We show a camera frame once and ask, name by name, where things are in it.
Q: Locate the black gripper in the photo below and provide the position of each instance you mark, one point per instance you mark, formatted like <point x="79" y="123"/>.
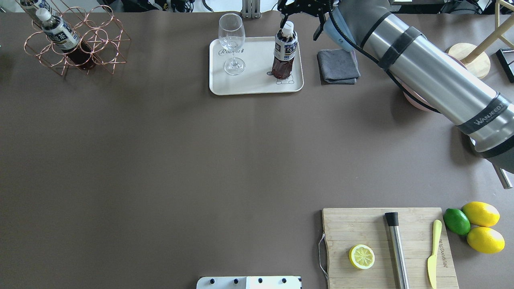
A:
<point x="304" y="6"/>

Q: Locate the tea bottle gripped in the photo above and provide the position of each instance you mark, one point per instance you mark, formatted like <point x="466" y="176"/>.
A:
<point x="285" y="49"/>

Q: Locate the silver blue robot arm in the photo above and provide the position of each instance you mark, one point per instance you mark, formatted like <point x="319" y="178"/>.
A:
<point x="405" y="54"/>

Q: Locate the tea bottle middle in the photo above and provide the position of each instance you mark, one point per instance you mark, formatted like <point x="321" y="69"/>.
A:
<point x="68" y="41"/>

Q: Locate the grey folded cloth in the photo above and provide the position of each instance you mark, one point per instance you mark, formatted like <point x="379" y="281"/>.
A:
<point x="338" y="66"/>

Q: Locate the wine glass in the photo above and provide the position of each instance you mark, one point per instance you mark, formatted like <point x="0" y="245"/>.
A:
<point x="231" y="35"/>

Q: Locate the white serving tray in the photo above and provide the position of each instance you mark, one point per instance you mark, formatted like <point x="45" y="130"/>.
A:
<point x="257" y="53"/>

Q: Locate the pink bowl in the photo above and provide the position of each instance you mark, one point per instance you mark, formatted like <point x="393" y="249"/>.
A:
<point x="418" y="102"/>

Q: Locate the wooden stand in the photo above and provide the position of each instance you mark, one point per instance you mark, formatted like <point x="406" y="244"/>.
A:
<point x="473" y="57"/>

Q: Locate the black wood-top stand base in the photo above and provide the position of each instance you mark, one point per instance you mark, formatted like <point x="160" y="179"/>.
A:
<point x="506" y="65"/>

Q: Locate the wooden cutting board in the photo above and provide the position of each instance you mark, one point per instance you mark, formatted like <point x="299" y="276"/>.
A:
<point x="347" y="227"/>

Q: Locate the steel muddler black tip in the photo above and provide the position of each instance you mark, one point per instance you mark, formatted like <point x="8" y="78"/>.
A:
<point x="394" y="229"/>

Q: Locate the lemon half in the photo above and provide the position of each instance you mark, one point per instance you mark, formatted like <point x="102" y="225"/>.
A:
<point x="361" y="256"/>

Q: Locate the yellow plastic knife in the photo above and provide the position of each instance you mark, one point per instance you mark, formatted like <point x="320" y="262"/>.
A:
<point x="431" y="262"/>

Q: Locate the green lime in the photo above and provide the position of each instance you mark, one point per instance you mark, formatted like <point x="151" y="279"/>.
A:
<point x="456" y="221"/>

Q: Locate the yellow lemon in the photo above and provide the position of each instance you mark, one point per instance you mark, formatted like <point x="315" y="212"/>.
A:
<point x="481" y="213"/>
<point x="485" y="240"/>

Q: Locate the copper wire bottle basket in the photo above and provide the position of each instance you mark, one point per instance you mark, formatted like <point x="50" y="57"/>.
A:
<point x="98" y="27"/>

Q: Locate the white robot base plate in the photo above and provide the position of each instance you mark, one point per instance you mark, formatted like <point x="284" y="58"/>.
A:
<point x="250" y="282"/>

